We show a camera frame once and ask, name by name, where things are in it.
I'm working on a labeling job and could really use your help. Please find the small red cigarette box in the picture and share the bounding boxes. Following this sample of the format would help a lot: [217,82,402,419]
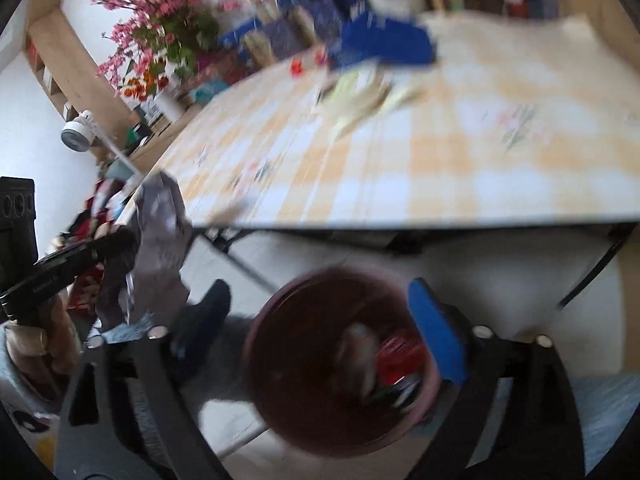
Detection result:
[290,46,328,77]

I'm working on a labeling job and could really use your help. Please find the black folding table frame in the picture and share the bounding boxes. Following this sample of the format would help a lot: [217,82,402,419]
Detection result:
[194,222,639,311]

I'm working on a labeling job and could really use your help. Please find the white cylindrical vase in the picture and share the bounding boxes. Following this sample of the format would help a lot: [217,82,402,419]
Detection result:
[154,89,186,124]

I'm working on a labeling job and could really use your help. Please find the dark red trash bin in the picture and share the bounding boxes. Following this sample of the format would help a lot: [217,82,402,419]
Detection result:
[242,266,442,457]

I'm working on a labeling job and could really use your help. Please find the white desk fan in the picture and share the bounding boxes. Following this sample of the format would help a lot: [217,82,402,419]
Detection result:
[61,110,143,179]

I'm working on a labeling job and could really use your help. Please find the yellow plaid tablecloth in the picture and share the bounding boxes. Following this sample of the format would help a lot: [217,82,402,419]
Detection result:
[157,13,639,229]

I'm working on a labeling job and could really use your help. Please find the silver blue wrapper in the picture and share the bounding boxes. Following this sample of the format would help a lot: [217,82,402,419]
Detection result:
[96,171,193,332]

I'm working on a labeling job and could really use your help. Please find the pink cherry blossom bouquet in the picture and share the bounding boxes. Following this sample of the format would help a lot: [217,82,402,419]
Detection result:
[89,0,241,96]

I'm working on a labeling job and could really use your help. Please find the person's left hand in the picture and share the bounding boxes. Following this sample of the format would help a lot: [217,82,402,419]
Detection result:
[4,294,80,382]

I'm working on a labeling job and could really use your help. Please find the crushed red soda can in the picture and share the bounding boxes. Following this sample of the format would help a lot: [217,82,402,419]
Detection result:
[376,330,426,387]

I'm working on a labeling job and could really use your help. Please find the flat white green packet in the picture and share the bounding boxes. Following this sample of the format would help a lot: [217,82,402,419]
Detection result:
[314,63,425,142]

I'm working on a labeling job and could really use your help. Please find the orange flowers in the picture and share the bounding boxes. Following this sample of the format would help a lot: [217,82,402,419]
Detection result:
[119,70,169,102]

